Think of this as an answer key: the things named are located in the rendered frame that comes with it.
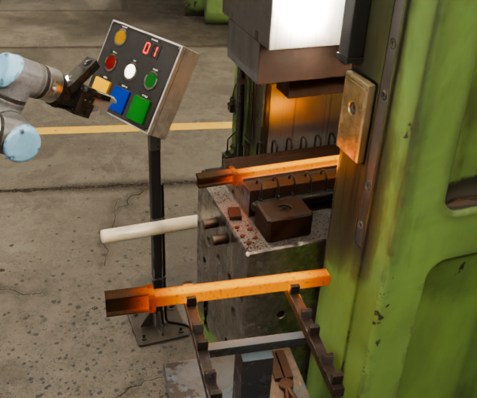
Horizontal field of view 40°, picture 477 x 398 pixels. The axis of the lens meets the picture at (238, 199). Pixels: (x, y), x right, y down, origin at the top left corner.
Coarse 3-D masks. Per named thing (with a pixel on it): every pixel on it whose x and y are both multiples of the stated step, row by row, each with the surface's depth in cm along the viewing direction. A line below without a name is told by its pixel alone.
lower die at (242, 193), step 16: (224, 160) 176; (240, 160) 176; (256, 160) 174; (272, 160) 175; (288, 160) 175; (256, 176) 165; (272, 176) 166; (304, 176) 168; (320, 176) 168; (240, 192) 167; (256, 192) 161; (272, 192) 163; (288, 192) 165; (304, 192) 166
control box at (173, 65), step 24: (120, 24) 205; (120, 48) 204; (168, 48) 191; (96, 72) 209; (120, 72) 202; (144, 72) 196; (168, 72) 190; (192, 72) 195; (144, 96) 195; (168, 96) 192; (168, 120) 196
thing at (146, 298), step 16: (288, 272) 132; (304, 272) 133; (320, 272) 133; (128, 288) 124; (144, 288) 124; (160, 288) 126; (176, 288) 126; (192, 288) 127; (208, 288) 127; (224, 288) 127; (240, 288) 128; (256, 288) 129; (272, 288) 130; (288, 288) 131; (112, 304) 123; (128, 304) 124; (144, 304) 125; (160, 304) 125; (176, 304) 126
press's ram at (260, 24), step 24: (240, 0) 148; (264, 0) 135; (288, 0) 132; (312, 0) 134; (336, 0) 136; (240, 24) 150; (264, 24) 137; (288, 24) 135; (312, 24) 137; (336, 24) 139; (288, 48) 138
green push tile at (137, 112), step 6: (138, 96) 195; (132, 102) 196; (138, 102) 195; (144, 102) 193; (150, 102) 192; (132, 108) 196; (138, 108) 194; (144, 108) 193; (132, 114) 196; (138, 114) 194; (144, 114) 193; (132, 120) 195; (138, 120) 194; (144, 120) 193
